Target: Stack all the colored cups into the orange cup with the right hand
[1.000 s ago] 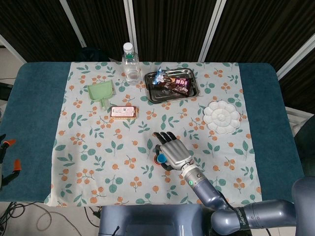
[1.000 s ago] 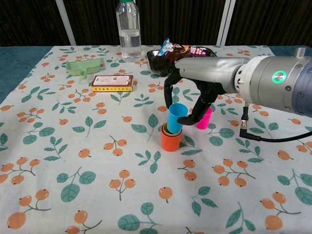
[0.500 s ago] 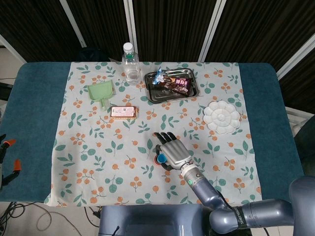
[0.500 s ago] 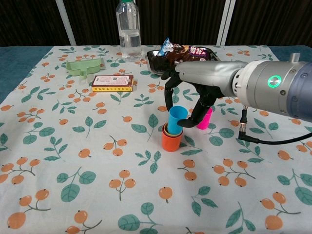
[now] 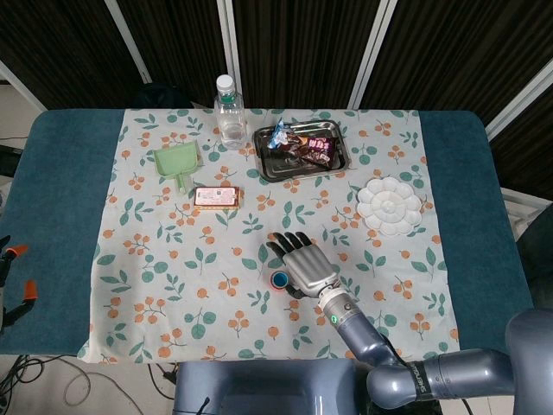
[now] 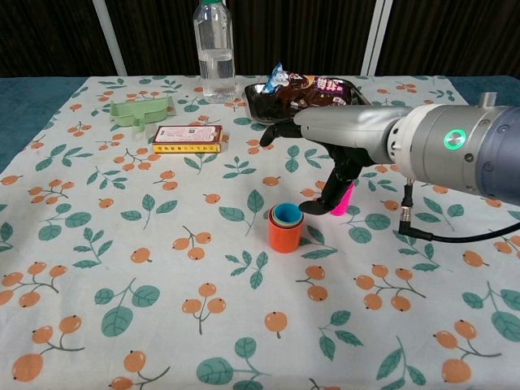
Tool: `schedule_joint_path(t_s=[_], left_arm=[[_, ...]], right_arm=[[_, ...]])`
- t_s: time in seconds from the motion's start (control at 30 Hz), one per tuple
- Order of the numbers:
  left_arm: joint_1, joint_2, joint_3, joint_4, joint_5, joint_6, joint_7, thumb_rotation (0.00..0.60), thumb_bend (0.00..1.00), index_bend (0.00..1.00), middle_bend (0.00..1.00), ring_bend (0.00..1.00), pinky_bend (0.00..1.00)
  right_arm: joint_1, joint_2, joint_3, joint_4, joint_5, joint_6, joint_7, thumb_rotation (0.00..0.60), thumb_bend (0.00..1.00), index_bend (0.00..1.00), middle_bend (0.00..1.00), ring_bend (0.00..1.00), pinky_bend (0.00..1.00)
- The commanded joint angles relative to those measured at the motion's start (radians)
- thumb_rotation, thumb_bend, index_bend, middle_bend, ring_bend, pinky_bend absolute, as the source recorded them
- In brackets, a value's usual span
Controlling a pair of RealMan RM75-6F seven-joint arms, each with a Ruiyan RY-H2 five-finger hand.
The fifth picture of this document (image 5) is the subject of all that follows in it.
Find floor cables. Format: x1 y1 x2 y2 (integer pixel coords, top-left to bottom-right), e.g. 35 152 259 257
0 354 94 410

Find white partition post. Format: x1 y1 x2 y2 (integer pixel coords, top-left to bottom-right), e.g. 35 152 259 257
347 0 398 109
483 60 553 139
215 0 243 103
0 60 47 113
103 0 153 86

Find teal table cover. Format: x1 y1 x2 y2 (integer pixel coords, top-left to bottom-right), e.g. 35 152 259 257
0 107 541 360

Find clear plastic water bottle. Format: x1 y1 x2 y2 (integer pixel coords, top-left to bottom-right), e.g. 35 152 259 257
213 73 248 150

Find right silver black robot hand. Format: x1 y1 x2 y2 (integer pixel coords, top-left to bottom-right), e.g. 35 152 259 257
265 231 341 300

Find white metal rack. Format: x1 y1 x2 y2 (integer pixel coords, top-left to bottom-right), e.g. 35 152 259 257
500 186 548 229

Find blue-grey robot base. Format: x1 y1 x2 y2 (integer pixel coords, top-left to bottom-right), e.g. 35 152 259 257
172 358 359 415

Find light green plastic dustpan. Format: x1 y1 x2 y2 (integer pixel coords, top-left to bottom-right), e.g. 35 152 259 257
153 140 203 194

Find black clamp orange tips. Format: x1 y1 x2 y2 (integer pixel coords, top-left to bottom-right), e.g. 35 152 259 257
0 235 30 286
0 278 39 336

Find blue white snack bag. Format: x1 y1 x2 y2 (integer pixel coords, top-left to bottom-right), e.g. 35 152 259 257
266 117 291 150

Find yellow red card box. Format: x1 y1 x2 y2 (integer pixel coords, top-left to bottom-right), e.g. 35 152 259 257
192 186 241 212

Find rectangular metal tray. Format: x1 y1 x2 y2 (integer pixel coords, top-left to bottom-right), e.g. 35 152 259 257
251 119 352 183

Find brown snack bag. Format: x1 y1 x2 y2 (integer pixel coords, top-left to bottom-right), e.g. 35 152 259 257
283 132 338 168

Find white flower-shaped paint palette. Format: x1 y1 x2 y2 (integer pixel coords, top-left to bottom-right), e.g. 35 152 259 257
356 176 423 237

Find floral fruit print tablecloth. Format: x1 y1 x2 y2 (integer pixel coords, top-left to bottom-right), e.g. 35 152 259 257
76 107 460 365

